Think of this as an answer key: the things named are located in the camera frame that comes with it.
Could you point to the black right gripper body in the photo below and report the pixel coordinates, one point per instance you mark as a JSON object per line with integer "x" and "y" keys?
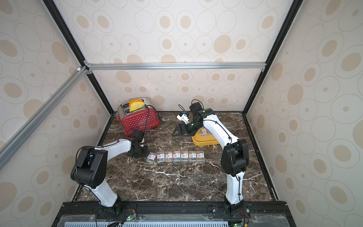
{"x": 185, "y": 129}

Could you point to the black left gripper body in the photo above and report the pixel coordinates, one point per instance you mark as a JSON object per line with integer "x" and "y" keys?
{"x": 141, "y": 152}

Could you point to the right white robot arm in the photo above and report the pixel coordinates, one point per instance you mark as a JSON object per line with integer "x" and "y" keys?
{"x": 235, "y": 154}

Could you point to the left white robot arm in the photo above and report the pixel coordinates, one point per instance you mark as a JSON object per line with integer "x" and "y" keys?
{"x": 90, "y": 168}

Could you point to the yellow plastic storage tray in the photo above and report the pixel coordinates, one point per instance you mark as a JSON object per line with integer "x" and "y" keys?
{"x": 207, "y": 140}

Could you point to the red polka dot toaster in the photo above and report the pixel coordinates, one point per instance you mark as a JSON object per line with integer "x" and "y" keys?
{"x": 142, "y": 119}

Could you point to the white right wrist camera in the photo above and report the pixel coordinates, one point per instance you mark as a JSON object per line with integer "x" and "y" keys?
{"x": 182, "y": 116}

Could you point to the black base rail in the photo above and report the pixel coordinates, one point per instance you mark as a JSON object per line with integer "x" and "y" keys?
{"x": 175, "y": 214}

